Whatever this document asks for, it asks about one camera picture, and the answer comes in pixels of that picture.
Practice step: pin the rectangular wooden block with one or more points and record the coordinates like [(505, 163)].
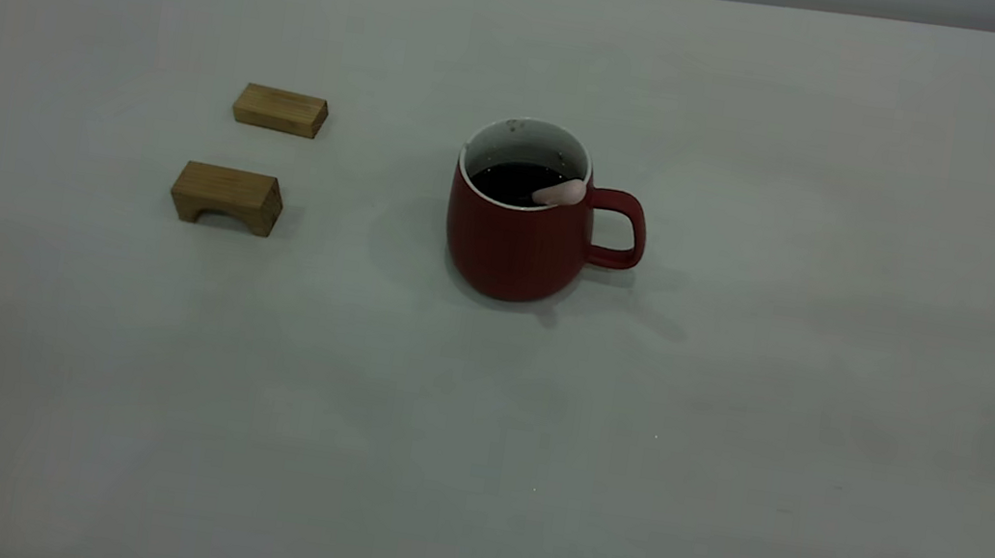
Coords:
[(283, 111)]

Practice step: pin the dark coffee liquid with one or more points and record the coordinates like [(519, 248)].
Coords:
[(506, 181)]

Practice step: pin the red ceramic mug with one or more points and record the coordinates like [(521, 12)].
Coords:
[(511, 252)]

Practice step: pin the arched wooden block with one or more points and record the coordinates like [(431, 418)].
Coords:
[(228, 188)]

